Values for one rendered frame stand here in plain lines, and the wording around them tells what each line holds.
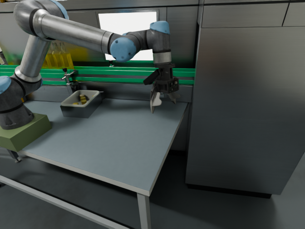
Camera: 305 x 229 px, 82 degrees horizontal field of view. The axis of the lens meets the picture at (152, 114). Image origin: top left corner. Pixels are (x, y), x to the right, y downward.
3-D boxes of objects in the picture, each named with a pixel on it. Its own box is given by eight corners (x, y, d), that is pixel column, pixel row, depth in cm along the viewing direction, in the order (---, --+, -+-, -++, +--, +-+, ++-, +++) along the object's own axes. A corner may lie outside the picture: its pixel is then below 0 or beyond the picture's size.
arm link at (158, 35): (150, 24, 72) (170, 21, 70) (153, 53, 76) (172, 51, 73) (145, 22, 65) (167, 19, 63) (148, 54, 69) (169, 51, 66)
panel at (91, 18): (159, 61, 132) (159, 8, 115) (159, 62, 130) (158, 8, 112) (53, 60, 147) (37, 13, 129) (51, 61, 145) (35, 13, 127)
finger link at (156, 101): (155, 113, 70) (163, 92, 71) (145, 110, 74) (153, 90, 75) (160, 115, 72) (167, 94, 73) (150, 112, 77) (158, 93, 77)
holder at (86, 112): (105, 98, 133) (103, 89, 129) (87, 118, 110) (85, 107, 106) (84, 97, 136) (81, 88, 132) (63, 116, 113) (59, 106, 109)
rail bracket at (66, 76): (79, 80, 131) (75, 63, 124) (66, 89, 117) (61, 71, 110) (76, 80, 131) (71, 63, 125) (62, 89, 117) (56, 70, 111)
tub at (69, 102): (102, 101, 129) (100, 90, 124) (87, 117, 110) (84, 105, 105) (81, 100, 131) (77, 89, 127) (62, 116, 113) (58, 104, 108)
